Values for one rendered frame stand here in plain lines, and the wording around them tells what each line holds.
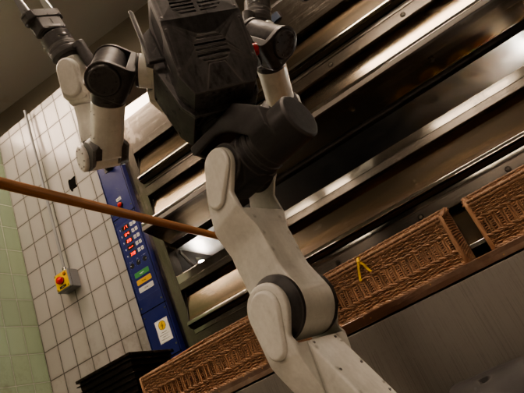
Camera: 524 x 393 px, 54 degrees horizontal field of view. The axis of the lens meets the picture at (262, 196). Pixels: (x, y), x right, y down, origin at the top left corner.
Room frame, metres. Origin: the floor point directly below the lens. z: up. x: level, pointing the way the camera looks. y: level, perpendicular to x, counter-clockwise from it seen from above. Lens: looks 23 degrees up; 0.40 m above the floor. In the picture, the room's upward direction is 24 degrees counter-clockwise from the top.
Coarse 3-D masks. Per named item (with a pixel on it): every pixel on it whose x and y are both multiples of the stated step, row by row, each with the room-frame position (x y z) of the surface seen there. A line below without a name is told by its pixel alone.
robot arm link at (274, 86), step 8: (280, 72) 1.25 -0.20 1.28; (264, 80) 1.27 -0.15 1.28; (272, 80) 1.26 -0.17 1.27; (280, 80) 1.27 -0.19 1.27; (288, 80) 1.30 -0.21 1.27; (264, 88) 1.30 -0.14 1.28; (272, 88) 1.29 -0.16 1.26; (280, 88) 1.29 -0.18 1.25; (288, 88) 1.31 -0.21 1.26; (272, 96) 1.32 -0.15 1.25; (280, 96) 1.32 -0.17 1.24; (288, 96) 1.33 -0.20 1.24; (296, 96) 1.37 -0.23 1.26; (264, 104) 1.37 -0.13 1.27; (272, 104) 1.35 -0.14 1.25
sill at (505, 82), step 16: (512, 80) 1.71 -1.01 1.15; (480, 96) 1.75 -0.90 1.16; (448, 112) 1.79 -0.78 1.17; (464, 112) 1.78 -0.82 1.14; (432, 128) 1.82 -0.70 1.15; (400, 144) 1.86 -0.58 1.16; (368, 160) 1.91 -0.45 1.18; (384, 160) 1.89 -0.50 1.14; (352, 176) 1.94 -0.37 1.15; (320, 192) 1.99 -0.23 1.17; (304, 208) 2.02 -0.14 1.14; (224, 256) 2.16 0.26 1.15; (192, 272) 2.22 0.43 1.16
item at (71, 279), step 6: (66, 270) 2.37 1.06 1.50; (72, 270) 2.40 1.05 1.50; (54, 276) 2.41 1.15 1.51; (60, 276) 2.39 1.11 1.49; (66, 276) 2.37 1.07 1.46; (72, 276) 2.39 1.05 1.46; (78, 276) 2.43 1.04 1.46; (66, 282) 2.38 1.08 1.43; (72, 282) 2.38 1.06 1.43; (78, 282) 2.42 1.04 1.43; (60, 288) 2.39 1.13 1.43; (66, 288) 2.39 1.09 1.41; (72, 288) 2.41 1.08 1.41
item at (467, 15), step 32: (512, 0) 1.59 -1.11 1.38; (448, 32) 1.62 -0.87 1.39; (480, 32) 1.68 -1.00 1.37; (416, 64) 1.72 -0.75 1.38; (448, 64) 1.79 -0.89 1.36; (352, 96) 1.76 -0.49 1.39; (384, 96) 1.83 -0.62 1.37; (320, 128) 1.88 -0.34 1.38; (288, 160) 2.00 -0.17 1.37; (192, 224) 2.20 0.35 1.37
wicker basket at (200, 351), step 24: (216, 336) 2.18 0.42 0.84; (240, 336) 1.64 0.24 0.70; (168, 360) 1.94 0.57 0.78; (192, 360) 1.70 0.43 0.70; (240, 360) 1.65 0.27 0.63; (264, 360) 1.62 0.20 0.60; (144, 384) 1.77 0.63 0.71; (168, 384) 1.89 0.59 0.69; (192, 384) 2.03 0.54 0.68; (216, 384) 1.68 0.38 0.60
